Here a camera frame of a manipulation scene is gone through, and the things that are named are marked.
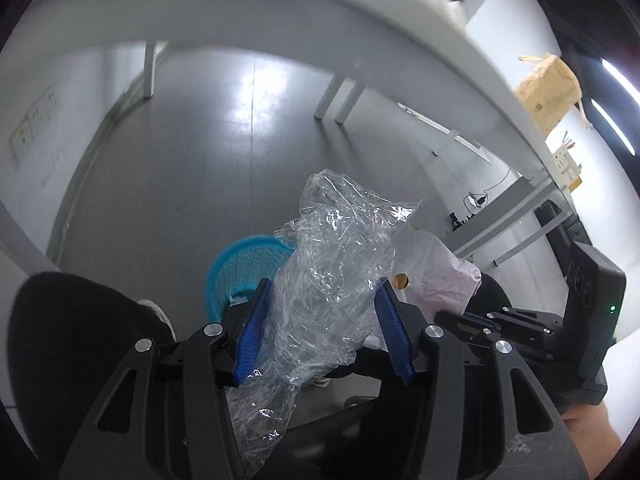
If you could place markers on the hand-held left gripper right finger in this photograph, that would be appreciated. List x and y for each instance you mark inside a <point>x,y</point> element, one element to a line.
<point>392,330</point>

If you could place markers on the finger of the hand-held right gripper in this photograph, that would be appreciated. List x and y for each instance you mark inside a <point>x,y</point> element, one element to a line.
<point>525,321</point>
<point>465,327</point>

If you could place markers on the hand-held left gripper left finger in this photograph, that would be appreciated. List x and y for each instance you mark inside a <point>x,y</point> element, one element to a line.
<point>252,330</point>

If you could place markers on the blue plastic basket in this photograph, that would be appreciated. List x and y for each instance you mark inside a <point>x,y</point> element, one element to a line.
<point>240,270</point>

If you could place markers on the white paper bag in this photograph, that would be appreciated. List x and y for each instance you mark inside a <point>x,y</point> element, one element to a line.
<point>440,270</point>

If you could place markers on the clear plastic bag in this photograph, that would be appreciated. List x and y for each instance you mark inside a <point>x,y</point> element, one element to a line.
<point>330,270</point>

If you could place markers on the person's right forearm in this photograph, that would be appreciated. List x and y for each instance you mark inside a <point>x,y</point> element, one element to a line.
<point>592,435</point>

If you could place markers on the black office chair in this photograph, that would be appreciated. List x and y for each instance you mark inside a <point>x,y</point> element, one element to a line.
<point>562,225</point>

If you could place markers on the white side desk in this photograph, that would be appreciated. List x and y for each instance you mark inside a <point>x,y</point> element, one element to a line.
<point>505,215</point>

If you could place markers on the yellow box with pens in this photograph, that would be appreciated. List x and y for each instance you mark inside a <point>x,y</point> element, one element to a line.
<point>567,165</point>

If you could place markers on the person's left leg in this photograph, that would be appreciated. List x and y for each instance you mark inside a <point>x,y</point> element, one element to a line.
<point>75,320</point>

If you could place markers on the ceiling light tube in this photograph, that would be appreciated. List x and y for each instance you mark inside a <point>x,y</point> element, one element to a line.
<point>620,77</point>
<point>612,127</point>

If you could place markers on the white narrow table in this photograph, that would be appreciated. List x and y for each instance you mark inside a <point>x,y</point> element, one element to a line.
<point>450,135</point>

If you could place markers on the brown paper bag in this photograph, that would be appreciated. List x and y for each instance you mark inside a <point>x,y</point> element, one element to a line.
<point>547,92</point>

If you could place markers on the large white table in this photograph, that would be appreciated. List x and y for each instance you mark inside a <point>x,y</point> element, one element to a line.
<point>250,10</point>

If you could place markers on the wall socket panels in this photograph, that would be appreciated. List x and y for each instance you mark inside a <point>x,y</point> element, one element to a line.
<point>35,120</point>

